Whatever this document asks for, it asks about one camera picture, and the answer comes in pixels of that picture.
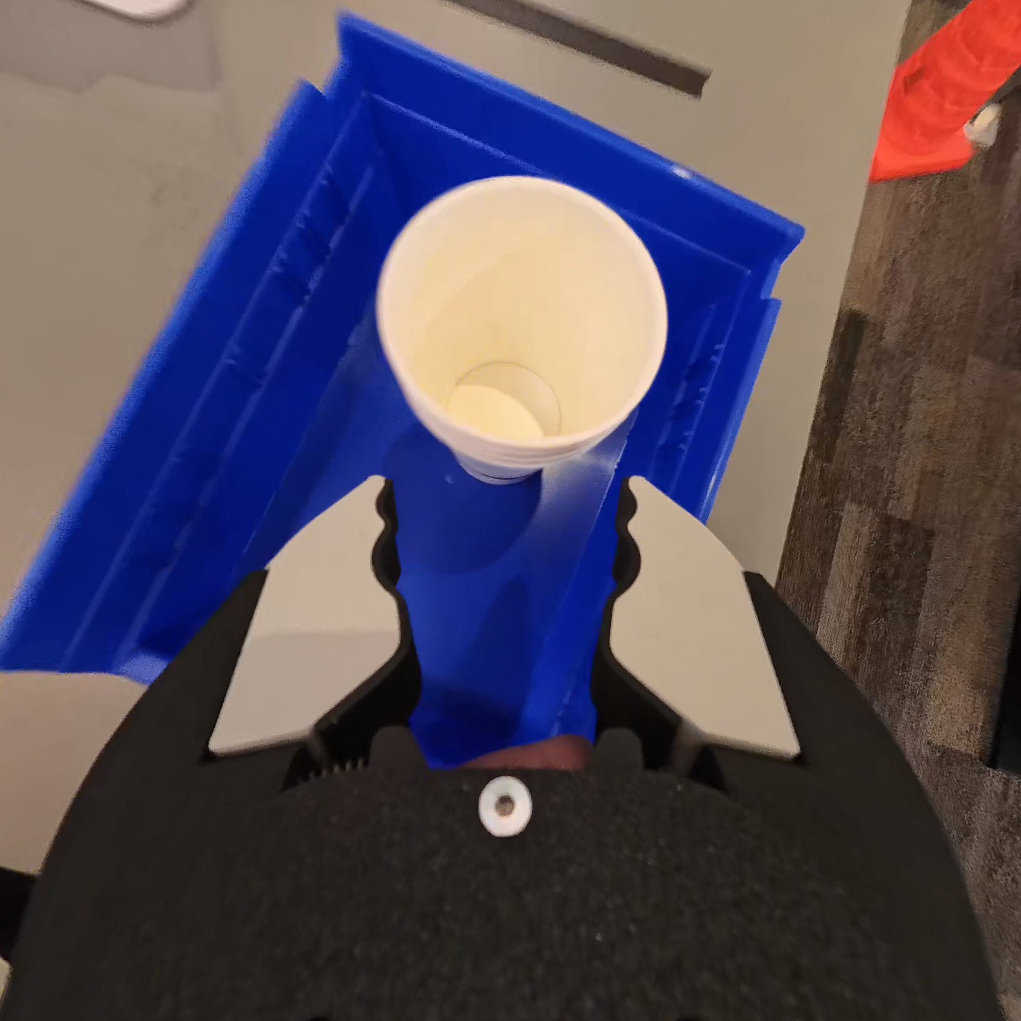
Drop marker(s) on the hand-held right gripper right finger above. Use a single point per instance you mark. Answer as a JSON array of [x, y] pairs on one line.
[[702, 638]]

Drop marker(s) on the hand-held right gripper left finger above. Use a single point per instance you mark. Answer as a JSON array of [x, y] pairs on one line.
[[311, 638]]

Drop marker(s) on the blue plastic bin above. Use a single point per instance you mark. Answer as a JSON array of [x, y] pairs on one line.
[[239, 399]]

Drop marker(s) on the stack of nested paper cups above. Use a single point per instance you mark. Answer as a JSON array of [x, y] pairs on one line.
[[518, 279]]

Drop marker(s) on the person's right hand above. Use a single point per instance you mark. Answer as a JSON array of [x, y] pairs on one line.
[[542, 756]]

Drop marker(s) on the white paper tag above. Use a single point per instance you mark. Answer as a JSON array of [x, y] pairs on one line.
[[983, 126]]

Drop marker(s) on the orange traffic cone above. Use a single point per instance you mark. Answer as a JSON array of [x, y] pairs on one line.
[[941, 80]]

